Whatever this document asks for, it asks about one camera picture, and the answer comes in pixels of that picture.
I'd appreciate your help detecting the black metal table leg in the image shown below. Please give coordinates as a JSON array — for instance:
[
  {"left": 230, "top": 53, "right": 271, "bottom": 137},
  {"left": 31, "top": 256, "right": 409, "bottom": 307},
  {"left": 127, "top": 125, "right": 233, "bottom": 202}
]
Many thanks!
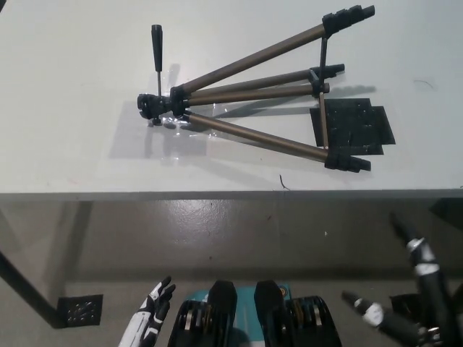
[{"left": 0, "top": 249, "right": 69, "bottom": 330}]

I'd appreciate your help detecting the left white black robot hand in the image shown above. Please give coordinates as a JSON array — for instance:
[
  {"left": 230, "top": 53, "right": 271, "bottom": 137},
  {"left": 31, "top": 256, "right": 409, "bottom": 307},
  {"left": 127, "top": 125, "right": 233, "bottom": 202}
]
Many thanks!
[{"left": 117, "top": 276, "right": 177, "bottom": 347}]

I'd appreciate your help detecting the black tape patch on table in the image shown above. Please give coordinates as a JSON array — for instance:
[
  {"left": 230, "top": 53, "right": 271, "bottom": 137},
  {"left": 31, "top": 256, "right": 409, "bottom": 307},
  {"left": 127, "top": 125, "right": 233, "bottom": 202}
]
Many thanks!
[{"left": 310, "top": 97, "right": 397, "bottom": 156}]

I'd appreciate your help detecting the clear glossy tape patch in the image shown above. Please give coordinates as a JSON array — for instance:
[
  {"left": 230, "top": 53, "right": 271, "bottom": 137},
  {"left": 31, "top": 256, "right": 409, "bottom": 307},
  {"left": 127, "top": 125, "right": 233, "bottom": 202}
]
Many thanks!
[{"left": 108, "top": 99, "right": 232, "bottom": 160}]

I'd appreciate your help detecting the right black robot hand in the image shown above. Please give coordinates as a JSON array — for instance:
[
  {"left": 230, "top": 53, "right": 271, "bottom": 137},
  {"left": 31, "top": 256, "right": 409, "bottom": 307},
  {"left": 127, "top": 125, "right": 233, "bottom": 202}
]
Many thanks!
[{"left": 341, "top": 212, "right": 463, "bottom": 347}]

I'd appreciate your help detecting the bronze and black camera tripod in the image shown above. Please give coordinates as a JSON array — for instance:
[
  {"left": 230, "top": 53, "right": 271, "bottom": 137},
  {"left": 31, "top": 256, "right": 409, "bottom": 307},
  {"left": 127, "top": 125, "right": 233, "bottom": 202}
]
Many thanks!
[{"left": 136, "top": 4, "right": 376, "bottom": 176}]

